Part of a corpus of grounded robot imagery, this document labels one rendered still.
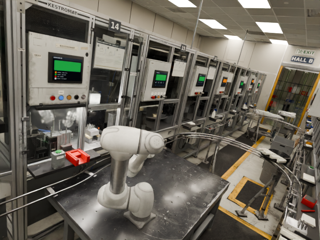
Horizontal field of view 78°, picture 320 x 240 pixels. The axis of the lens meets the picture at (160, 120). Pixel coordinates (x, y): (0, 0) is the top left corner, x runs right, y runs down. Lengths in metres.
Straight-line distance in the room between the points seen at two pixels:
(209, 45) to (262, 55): 2.46
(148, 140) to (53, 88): 0.88
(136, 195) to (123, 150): 0.55
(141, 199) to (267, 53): 8.79
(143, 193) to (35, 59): 1.12
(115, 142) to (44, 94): 0.76
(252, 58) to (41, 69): 8.92
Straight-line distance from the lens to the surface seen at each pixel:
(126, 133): 0.97
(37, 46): 1.51
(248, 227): 3.08
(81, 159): 1.78
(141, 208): 1.50
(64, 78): 1.57
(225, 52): 10.11
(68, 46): 1.59
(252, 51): 9.77
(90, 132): 2.04
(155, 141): 0.95
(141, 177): 2.05
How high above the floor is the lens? 1.82
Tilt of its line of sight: 17 degrees down
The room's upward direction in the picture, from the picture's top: 11 degrees clockwise
